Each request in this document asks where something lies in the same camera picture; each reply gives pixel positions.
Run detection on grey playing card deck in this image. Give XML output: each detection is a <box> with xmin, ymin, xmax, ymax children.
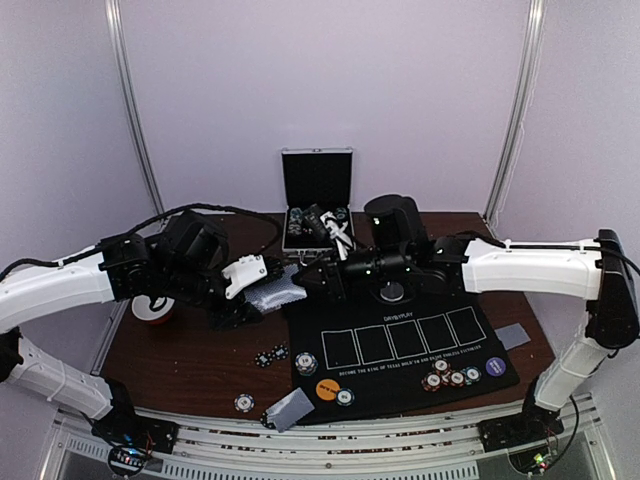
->
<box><xmin>244</xmin><ymin>265</ymin><xmax>307</xmax><ymax>314</ymax></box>

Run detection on small chip stack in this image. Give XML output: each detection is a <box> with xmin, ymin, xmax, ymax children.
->
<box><xmin>294</xmin><ymin>352</ymin><xmax>318</xmax><ymax>376</ymax></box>

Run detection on orange big blind button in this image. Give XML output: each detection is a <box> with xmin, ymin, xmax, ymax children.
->
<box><xmin>315</xmin><ymin>379</ymin><xmax>341</xmax><ymax>402</ymax></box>

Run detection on blue green fifty chip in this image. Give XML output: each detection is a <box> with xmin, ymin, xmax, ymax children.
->
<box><xmin>335</xmin><ymin>388</ymin><xmax>355</xmax><ymax>406</ymax></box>

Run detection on dealt cards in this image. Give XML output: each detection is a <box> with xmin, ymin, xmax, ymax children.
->
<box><xmin>263</xmin><ymin>388</ymin><xmax>315</xmax><ymax>433</ymax></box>

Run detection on black orange hundred chip stack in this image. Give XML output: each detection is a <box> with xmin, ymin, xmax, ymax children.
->
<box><xmin>443</xmin><ymin>371</ymin><xmax>466</xmax><ymax>388</ymax></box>

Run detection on purple small blind button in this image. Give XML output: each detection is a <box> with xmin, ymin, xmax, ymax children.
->
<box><xmin>485</xmin><ymin>356</ymin><xmax>507</xmax><ymax>377</ymax></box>

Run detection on dealt card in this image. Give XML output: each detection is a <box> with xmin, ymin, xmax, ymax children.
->
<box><xmin>495</xmin><ymin>323</ymin><xmax>531</xmax><ymax>351</ymax></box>

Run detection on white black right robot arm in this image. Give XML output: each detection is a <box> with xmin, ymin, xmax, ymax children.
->
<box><xmin>293</xmin><ymin>194</ymin><xmax>639</xmax><ymax>442</ymax></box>

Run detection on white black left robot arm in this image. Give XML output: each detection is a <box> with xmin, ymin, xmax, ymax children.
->
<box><xmin>1</xmin><ymin>203</ymin><xmax>284</xmax><ymax>444</ymax></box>

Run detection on chips row in case left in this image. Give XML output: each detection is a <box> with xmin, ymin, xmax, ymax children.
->
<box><xmin>287</xmin><ymin>207</ymin><xmax>304</xmax><ymax>236</ymax></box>

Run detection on black white chip left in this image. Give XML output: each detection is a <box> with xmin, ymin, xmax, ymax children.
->
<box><xmin>254</xmin><ymin>352</ymin><xmax>273</xmax><ymax>368</ymax></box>

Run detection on black white chip right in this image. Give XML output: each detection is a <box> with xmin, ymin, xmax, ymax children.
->
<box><xmin>271</xmin><ymin>345</ymin><xmax>289</xmax><ymax>361</ymax></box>

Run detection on chips in case right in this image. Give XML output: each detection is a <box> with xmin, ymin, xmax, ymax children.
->
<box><xmin>335</xmin><ymin>207</ymin><xmax>348</xmax><ymax>221</ymax></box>

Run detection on black poker table mat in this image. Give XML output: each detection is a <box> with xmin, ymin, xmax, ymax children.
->
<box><xmin>283</xmin><ymin>291</ymin><xmax>520</xmax><ymax>425</ymax></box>

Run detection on white red bowl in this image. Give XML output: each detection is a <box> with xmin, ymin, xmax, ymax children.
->
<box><xmin>131</xmin><ymin>296</ymin><xmax>175</xmax><ymax>325</ymax></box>

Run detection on white blue chip flat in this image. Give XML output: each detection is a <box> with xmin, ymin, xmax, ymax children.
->
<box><xmin>234</xmin><ymin>393</ymin><xmax>255</xmax><ymax>413</ymax></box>

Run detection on aluminium poker case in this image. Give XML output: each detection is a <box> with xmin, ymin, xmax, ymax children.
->
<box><xmin>281</xmin><ymin>147</ymin><xmax>354</xmax><ymax>259</ymax></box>

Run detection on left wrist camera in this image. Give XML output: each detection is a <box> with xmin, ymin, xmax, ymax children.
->
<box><xmin>221</xmin><ymin>255</ymin><xmax>284</xmax><ymax>300</ymax></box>

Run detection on black white chip on rail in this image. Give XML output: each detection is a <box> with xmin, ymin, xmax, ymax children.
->
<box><xmin>260</xmin><ymin>414</ymin><xmax>275</xmax><ymax>429</ymax></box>

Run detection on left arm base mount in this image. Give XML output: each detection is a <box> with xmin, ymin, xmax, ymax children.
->
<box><xmin>86</xmin><ymin>415</ymin><xmax>179</xmax><ymax>478</ymax></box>

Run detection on aluminium frame rail front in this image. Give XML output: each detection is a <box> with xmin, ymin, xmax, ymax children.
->
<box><xmin>39</xmin><ymin>394</ymin><xmax>618</xmax><ymax>479</ymax></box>

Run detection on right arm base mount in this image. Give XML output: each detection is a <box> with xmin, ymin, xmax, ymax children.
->
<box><xmin>477</xmin><ymin>414</ymin><xmax>564</xmax><ymax>477</ymax></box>

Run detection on right aluminium frame post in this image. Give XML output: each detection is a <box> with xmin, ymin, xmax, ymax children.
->
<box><xmin>483</xmin><ymin>0</ymin><xmax>547</xmax><ymax>229</ymax></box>

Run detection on aluminium frame post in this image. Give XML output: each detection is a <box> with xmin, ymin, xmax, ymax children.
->
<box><xmin>483</xmin><ymin>0</ymin><xmax>547</xmax><ymax>229</ymax></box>
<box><xmin>104</xmin><ymin>0</ymin><xmax>165</xmax><ymax>214</ymax></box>

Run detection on left aluminium frame post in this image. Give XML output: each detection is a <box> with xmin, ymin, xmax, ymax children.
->
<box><xmin>104</xmin><ymin>0</ymin><xmax>165</xmax><ymax>214</ymax></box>

